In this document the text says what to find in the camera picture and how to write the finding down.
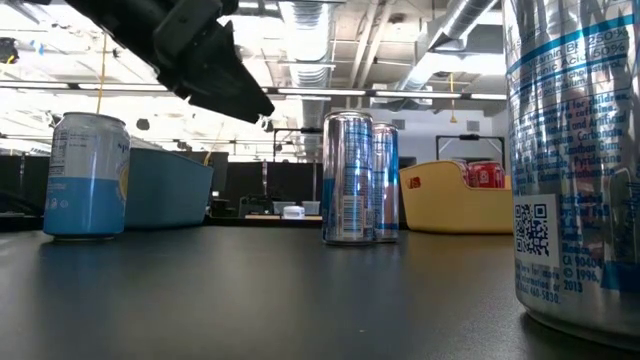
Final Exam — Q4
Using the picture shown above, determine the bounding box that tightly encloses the short yellow hanging cord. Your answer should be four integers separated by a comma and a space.
448, 72, 459, 125

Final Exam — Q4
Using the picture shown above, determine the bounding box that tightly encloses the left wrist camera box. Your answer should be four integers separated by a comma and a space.
152, 0, 225, 69

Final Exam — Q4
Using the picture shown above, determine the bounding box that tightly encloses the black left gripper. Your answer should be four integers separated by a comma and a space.
67, 0, 275, 124

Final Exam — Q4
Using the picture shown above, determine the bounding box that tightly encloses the slim silver blue energy can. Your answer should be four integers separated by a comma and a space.
321, 110, 376, 246
372, 122, 401, 244
501, 0, 640, 351

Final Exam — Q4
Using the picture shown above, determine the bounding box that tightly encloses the white and blue soda can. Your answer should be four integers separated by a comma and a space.
42, 111, 132, 242

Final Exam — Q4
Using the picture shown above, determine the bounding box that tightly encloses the yellow plastic bin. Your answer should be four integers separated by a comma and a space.
398, 159, 515, 235

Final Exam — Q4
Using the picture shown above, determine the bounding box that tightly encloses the long ceiling light strip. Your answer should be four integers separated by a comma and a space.
0, 79, 507, 103

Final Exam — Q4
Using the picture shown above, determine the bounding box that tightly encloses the blue plastic bin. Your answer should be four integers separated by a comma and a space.
123, 147, 215, 231

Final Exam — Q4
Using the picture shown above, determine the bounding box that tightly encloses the large spiral ventilation duct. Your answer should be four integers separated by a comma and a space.
397, 0, 501, 99

